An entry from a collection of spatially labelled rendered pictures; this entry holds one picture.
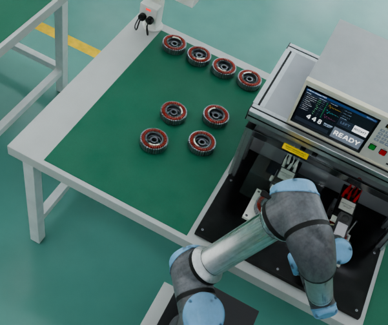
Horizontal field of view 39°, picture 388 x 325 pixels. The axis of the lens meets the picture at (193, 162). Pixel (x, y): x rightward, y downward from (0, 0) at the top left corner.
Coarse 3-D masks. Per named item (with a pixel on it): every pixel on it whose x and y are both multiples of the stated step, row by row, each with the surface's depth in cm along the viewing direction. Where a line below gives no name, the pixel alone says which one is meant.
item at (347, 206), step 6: (342, 186) 209; (342, 192) 206; (342, 198) 201; (336, 204) 202; (342, 204) 199; (348, 204) 200; (354, 204) 200; (336, 210) 198; (342, 210) 198; (348, 210) 198; (354, 210) 198; (336, 216) 200
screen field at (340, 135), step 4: (336, 128) 184; (332, 132) 186; (336, 132) 185; (340, 132) 184; (344, 132) 184; (332, 136) 187; (336, 136) 186; (340, 136) 185; (344, 136) 185; (348, 136) 184; (352, 136) 183; (340, 140) 186; (344, 140) 186; (348, 140) 185; (352, 140) 184; (356, 140) 183; (360, 140) 183; (348, 144) 186; (352, 144) 185; (356, 144) 185; (360, 144) 184; (356, 148) 186
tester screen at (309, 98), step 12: (312, 96) 179; (324, 96) 177; (300, 108) 185; (312, 108) 183; (324, 108) 180; (336, 108) 178; (348, 108) 176; (324, 120) 184; (336, 120) 181; (348, 120) 179; (360, 120) 177; (372, 120) 175; (348, 132) 183
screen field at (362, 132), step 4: (340, 120) 181; (344, 120) 180; (340, 124) 182; (344, 124) 181; (348, 124) 181; (352, 124) 180; (348, 128) 182; (352, 128) 181; (356, 128) 180; (360, 128) 179; (356, 132) 181; (360, 132) 181; (364, 132) 180; (368, 132) 179; (364, 136) 181
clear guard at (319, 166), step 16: (272, 144) 191; (256, 160) 185; (272, 160) 187; (288, 160) 188; (304, 160) 189; (320, 160) 191; (256, 176) 182; (272, 176) 182; (288, 176) 184; (304, 176) 185; (320, 176) 186; (240, 192) 183; (256, 192) 182; (320, 192) 182
